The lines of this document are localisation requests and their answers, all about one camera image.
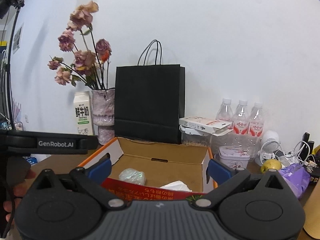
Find white red paper box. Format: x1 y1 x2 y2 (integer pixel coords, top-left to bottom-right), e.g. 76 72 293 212
178 115 234 137

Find white crumpled tissue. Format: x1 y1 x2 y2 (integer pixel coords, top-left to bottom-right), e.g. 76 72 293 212
158 180 193 193

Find orange printed cardboard box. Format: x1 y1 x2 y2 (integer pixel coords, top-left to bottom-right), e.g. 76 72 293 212
77 136 218 203

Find purple plastic bag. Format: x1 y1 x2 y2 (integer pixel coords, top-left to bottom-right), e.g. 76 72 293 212
278 163 312 200

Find yellow pear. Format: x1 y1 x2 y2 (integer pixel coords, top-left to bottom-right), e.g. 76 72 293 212
260 158 283 174

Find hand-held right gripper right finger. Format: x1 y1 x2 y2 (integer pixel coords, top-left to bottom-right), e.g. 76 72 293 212
195 158 285 209

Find clear plastic container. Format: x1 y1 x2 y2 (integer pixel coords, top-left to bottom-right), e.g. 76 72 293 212
179 125 213 147

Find pale yellow jug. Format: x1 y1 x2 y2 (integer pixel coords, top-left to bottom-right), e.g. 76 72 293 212
301 181 320 239

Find floral metal tin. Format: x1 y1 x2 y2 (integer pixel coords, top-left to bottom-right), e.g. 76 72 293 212
214 145 251 169

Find pink glass vase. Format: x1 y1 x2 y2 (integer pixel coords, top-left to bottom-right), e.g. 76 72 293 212
91 88 116 146

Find small white desk fan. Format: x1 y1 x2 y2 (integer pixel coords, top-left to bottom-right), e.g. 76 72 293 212
254 130 281 166

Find white green milk carton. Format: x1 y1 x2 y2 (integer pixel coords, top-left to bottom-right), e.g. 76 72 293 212
73 91 95 136

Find person's left hand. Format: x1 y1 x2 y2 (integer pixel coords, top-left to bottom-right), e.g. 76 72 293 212
3 169 37 221

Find dried pink roses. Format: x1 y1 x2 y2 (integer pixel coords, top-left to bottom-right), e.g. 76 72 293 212
47 0 112 91

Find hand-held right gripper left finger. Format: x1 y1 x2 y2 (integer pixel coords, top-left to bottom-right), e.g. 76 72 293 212
35 154 126 209

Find white cable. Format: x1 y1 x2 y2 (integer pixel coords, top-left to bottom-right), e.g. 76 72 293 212
274 140 316 167

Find black paper bag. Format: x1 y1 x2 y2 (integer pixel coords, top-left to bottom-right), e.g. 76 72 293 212
114 39 186 145

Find black charger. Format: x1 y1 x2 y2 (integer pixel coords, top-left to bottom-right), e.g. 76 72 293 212
301 132 314 156

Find cluttered side shelf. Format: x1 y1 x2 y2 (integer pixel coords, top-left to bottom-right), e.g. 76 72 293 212
0 97 24 131

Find green white wrapped bundle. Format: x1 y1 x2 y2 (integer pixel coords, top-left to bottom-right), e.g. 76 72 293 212
118 168 147 186

